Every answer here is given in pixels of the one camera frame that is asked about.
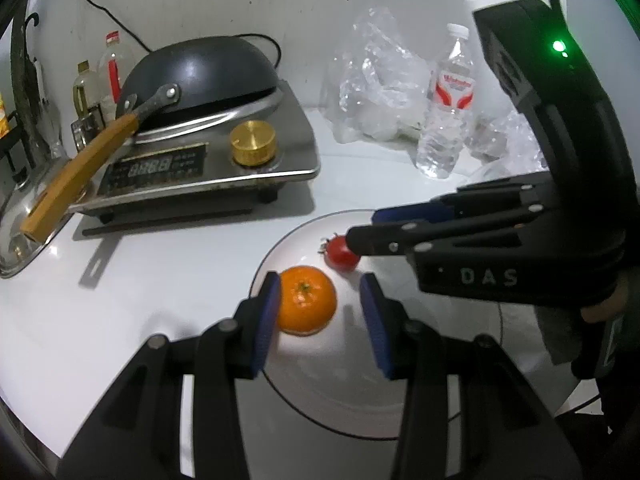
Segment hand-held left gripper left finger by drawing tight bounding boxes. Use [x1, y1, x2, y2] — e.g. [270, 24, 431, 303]
[55, 271, 283, 480]

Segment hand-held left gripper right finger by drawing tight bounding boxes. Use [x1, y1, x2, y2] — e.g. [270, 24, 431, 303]
[359, 272, 586, 480]

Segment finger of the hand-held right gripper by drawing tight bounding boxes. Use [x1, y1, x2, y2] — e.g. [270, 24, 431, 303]
[371, 180, 551, 227]
[346, 207, 548, 261]

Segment small red cherry tomato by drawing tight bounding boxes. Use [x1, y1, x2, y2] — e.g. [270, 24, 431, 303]
[320, 232, 362, 272]

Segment mandarin orange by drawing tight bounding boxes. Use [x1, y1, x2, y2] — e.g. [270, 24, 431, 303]
[276, 265, 337, 336]

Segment white round plate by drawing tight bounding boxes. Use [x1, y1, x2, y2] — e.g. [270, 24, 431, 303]
[248, 208, 502, 442]

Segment person's right hand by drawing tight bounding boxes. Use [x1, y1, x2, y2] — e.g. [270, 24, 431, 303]
[580, 270, 640, 326]

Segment crumpled clear plastic bag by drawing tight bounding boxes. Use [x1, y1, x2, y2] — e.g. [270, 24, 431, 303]
[465, 110, 551, 181]
[325, 7, 441, 143]

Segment clear plastic water bottle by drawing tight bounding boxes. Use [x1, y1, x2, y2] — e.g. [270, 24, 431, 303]
[415, 23, 476, 179]

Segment stainless steel induction cooker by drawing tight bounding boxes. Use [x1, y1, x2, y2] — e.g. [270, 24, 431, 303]
[67, 77, 322, 223]

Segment stainless steel lid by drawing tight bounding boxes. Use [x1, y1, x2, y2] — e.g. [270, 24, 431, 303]
[0, 155, 101, 279]

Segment cooking oil bottle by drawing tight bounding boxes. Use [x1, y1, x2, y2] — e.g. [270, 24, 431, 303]
[72, 61, 103, 121]

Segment red-capped sauce bottle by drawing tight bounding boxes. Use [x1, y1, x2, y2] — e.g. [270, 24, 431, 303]
[97, 31, 132, 126]

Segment black metal hook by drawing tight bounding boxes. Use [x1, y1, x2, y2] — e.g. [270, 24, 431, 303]
[10, 12, 43, 171]

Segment black wok with wooden handle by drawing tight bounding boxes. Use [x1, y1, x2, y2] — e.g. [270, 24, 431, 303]
[20, 37, 281, 241]

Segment black power cable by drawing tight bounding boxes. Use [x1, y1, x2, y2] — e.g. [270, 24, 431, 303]
[75, 0, 283, 68]

